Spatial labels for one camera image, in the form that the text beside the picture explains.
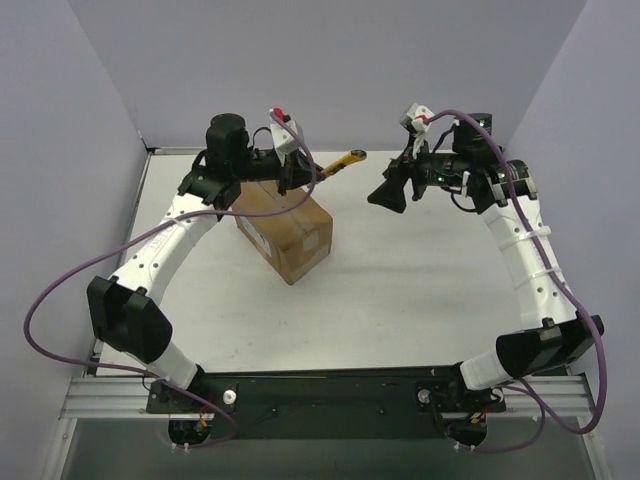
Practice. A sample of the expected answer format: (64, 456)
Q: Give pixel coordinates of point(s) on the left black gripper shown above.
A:
(289, 174)

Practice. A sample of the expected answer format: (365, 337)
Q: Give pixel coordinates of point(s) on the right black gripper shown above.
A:
(415, 179)

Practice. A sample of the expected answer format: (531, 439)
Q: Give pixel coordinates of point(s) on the yellow utility knife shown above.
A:
(350, 158)

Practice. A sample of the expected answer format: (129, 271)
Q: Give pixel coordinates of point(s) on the brown cardboard express box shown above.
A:
(292, 232)

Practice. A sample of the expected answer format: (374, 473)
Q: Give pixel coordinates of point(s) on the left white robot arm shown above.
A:
(125, 307)

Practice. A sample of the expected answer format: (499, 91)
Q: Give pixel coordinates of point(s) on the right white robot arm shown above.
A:
(551, 330)

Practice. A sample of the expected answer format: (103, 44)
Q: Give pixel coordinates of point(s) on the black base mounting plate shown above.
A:
(319, 424)

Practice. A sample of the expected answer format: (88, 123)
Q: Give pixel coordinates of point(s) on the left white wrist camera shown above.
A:
(285, 132)

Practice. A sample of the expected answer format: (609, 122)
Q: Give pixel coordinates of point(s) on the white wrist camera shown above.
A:
(285, 132)
(416, 121)

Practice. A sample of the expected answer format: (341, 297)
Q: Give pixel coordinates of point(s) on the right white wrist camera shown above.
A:
(416, 121)

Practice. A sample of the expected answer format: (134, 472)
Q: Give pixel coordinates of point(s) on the aluminium frame rail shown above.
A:
(113, 397)

